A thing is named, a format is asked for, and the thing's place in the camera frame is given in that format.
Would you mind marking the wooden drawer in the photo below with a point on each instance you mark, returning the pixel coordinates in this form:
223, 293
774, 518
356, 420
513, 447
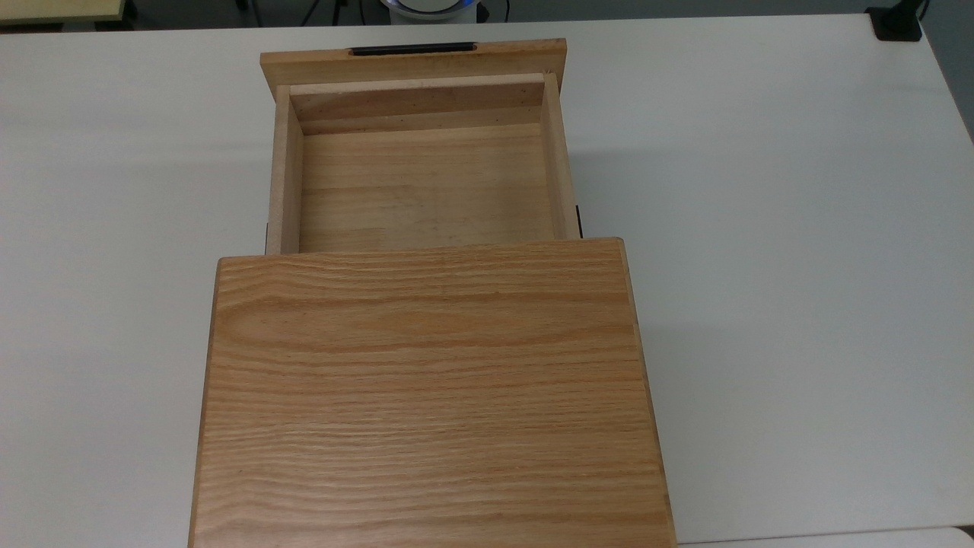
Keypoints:
422, 186

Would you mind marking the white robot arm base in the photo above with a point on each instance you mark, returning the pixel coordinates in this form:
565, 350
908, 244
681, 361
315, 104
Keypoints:
428, 7

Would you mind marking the wooden drawer cabinet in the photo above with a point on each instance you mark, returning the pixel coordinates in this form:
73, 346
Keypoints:
430, 396

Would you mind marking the black table clamp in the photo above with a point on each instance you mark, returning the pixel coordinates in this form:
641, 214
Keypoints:
896, 21

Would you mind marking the yellow wooden table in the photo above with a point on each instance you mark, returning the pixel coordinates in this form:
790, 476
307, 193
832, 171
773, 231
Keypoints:
57, 9

